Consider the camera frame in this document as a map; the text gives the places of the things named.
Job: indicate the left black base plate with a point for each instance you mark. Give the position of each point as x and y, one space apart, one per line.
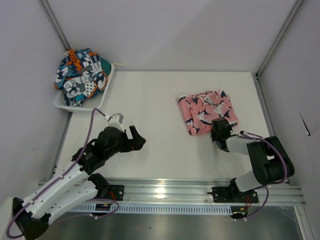
112 192

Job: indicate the slotted white cable duct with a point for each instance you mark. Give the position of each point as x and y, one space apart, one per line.
169 209

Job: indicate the pink shark print shorts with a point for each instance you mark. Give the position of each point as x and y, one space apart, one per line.
199 110

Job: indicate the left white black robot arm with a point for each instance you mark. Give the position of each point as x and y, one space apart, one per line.
76 183

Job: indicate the blue patterned shorts pile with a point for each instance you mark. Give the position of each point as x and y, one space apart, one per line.
82 75

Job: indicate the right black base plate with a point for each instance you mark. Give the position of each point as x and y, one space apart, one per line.
223 194

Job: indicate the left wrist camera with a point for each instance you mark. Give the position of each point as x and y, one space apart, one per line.
116 121

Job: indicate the white plastic basket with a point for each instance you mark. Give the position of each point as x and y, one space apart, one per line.
89 104

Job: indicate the aluminium frame post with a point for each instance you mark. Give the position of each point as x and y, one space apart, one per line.
287 24
46 7

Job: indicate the aluminium mounting rail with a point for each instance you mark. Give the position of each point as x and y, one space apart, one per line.
195 192

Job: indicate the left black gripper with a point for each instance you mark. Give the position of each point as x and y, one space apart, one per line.
134 144

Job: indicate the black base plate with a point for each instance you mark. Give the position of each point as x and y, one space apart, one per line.
112 192
223 194

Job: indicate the right aluminium frame post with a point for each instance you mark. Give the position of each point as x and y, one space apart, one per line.
287 24

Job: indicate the left aluminium frame post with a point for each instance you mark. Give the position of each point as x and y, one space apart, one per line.
46 7

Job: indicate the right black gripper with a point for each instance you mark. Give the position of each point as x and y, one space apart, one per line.
213 134

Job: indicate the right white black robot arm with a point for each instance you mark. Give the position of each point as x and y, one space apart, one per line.
270 163

